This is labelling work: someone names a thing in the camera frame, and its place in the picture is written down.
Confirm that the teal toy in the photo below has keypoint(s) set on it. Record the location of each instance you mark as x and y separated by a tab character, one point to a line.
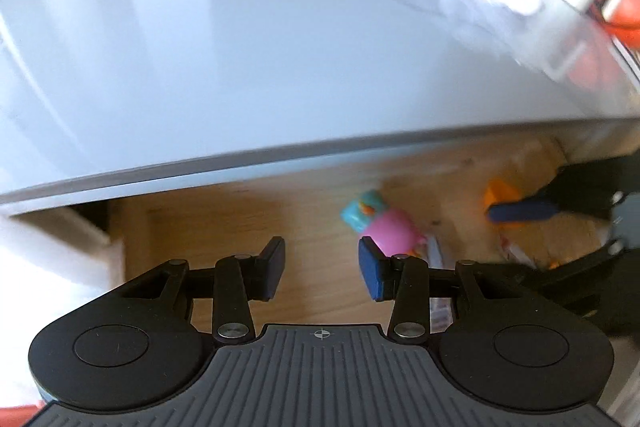
364	209

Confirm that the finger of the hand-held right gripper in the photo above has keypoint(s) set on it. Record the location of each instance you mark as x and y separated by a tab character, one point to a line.
517	212
565	279

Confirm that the red object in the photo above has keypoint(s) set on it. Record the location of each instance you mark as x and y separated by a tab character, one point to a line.
17	413

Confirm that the pink toy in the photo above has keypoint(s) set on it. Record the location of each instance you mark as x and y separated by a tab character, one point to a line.
395	232

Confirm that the orange smiling ball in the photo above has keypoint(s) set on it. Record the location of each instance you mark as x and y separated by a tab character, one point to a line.
627	14

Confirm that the wooden drawer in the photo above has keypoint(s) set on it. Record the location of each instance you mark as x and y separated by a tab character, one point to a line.
310	217

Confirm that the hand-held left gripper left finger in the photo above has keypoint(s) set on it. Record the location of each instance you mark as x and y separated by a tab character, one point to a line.
272	268

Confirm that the large orange toy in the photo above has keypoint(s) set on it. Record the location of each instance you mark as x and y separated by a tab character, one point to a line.
500	193

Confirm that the white red packet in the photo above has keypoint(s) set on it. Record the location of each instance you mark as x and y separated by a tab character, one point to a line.
512	248

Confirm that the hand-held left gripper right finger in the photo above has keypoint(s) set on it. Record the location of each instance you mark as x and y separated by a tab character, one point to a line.
370	272

